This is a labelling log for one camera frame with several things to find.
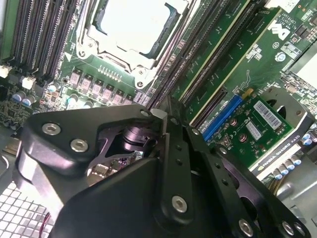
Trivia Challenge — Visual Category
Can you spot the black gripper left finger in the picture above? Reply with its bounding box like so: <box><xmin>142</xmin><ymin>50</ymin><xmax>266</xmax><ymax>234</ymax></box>
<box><xmin>14</xmin><ymin>97</ymin><xmax>197</xmax><ymax>222</ymax></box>

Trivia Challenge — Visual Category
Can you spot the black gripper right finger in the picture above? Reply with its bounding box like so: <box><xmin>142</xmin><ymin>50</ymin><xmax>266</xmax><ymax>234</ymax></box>
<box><xmin>178</xmin><ymin>98</ymin><xmax>312</xmax><ymax>238</ymax></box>

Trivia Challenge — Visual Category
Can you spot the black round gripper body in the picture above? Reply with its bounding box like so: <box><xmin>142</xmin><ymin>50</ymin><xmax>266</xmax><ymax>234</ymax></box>
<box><xmin>51</xmin><ymin>157</ymin><xmax>235</xmax><ymax>238</ymax></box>

